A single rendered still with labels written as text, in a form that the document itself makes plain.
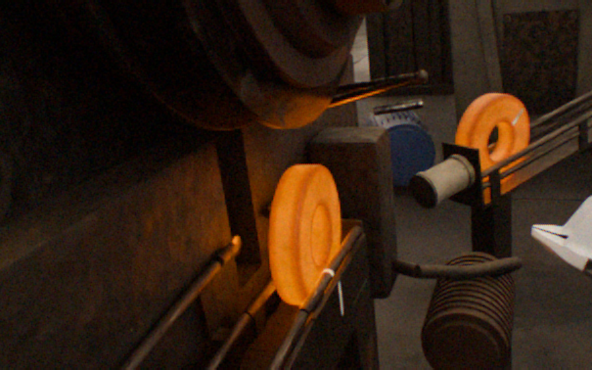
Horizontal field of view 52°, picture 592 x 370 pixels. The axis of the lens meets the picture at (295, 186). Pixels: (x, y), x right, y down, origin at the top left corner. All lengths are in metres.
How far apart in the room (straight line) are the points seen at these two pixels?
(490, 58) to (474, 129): 2.28
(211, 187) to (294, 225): 0.09
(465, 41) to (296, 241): 2.81
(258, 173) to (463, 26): 2.71
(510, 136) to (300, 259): 0.58
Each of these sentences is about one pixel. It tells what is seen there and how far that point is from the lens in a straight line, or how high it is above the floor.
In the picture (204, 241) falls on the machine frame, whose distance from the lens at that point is 0.60.
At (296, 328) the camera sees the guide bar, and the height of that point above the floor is 0.71.
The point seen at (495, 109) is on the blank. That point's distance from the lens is 1.06.
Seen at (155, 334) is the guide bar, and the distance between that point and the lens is 0.52.
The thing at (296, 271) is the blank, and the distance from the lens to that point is 0.62.
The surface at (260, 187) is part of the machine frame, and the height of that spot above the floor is 0.79.
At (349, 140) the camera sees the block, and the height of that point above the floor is 0.80.
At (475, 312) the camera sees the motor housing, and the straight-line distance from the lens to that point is 0.93.
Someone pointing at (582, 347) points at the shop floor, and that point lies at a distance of 1.82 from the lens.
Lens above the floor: 1.02
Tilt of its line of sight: 20 degrees down
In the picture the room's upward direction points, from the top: 7 degrees counter-clockwise
